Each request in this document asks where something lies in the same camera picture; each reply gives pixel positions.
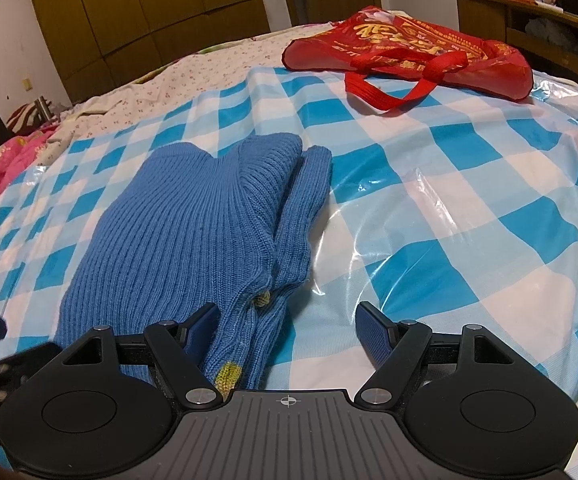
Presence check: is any blue white checkered plastic sheet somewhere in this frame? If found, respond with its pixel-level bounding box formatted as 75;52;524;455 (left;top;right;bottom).
0;62;578;461

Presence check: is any red printed tote bag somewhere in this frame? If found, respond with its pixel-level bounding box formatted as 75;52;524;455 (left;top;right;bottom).
282;6;535;112

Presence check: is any pink floral quilt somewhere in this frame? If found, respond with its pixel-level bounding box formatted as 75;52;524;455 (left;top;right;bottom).
0;127;62;221

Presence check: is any blue yellow-striped knit sweater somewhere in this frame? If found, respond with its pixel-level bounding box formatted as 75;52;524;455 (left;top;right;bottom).
53;131;333;396

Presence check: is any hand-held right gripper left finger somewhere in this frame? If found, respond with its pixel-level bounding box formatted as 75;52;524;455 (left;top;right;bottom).
61;304;222;408

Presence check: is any zebra striped cloth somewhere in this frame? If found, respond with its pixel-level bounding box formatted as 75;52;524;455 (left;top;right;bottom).
6;102;44;136

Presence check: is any brown wooden wardrobe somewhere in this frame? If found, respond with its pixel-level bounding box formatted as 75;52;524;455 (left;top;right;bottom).
25;0;272;103

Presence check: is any white floral bedsheet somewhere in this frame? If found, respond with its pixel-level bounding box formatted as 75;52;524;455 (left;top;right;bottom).
34;22;350;161

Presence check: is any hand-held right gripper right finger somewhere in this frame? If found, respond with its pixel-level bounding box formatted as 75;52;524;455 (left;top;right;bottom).
356;302;515;406

